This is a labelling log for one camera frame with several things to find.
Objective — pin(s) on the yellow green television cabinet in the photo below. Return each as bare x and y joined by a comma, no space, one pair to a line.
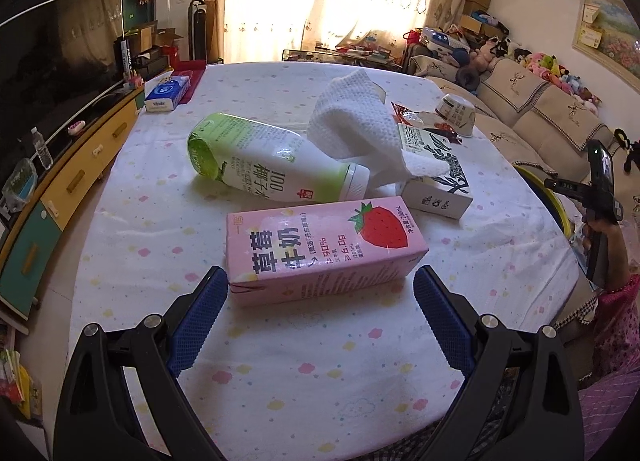
75,166

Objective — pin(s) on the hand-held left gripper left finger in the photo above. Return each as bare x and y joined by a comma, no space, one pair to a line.
200,321

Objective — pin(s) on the white plastic cup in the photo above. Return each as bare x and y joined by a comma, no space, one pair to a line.
457,113

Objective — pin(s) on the framed flower painting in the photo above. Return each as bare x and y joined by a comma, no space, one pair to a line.
615,36

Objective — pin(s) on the row of plush toys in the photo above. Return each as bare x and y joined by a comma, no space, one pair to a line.
545,66

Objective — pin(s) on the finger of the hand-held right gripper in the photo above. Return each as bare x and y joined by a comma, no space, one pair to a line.
565,186

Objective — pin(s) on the black white tall box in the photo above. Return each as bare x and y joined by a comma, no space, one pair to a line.
123,61

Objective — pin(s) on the white box with black print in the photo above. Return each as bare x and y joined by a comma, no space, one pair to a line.
440,193

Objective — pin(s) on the white textured cloth wipe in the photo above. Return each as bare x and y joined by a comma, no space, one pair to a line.
355,116

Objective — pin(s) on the pink white small object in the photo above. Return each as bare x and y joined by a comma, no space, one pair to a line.
76,128

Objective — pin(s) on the blue tissue pack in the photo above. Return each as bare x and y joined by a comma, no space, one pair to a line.
165,93

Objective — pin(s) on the green white plastic bottle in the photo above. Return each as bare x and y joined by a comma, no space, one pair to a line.
260,156

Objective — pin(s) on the red bag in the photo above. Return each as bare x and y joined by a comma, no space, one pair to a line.
413,37

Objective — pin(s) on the pink strawberry milk carton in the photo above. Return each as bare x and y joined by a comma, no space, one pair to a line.
320,251

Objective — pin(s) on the clear plastic container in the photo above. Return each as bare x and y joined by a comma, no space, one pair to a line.
20,186

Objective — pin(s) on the clear water bottle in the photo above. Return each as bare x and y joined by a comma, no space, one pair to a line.
42,151

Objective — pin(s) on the beige covered sofa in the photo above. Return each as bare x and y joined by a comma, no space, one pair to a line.
545,111

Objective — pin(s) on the red pouch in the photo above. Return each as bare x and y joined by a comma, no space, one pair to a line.
196,86

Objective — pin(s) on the red snack wrapper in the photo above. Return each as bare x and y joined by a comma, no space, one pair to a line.
401,113

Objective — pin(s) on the glass coffee table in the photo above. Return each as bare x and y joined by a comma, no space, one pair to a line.
345,56

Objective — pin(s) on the person's right forearm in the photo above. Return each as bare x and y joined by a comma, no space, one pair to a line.
620,331

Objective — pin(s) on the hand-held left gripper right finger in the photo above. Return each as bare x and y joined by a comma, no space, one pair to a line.
440,321

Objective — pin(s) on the brown cardboard box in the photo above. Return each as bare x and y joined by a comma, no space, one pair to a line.
165,41

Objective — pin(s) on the dark grey cushion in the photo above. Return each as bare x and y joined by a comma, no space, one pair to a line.
469,76

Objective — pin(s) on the white black tower fan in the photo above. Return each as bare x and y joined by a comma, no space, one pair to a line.
197,31

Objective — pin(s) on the black flat television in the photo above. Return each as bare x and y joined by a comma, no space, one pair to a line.
50,66

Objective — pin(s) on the person's right hand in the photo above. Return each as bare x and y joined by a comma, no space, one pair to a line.
617,256

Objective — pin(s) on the stack of cardboard boxes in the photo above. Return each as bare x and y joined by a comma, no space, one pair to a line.
480,11

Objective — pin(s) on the cream patterned curtains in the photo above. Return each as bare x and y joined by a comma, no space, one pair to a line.
325,1

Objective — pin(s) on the colourful booklets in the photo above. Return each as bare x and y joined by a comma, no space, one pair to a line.
17,381

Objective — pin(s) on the white dotted tablecloth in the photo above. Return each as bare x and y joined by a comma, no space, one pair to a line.
300,391

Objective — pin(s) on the star print box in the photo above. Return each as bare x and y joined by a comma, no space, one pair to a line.
442,38

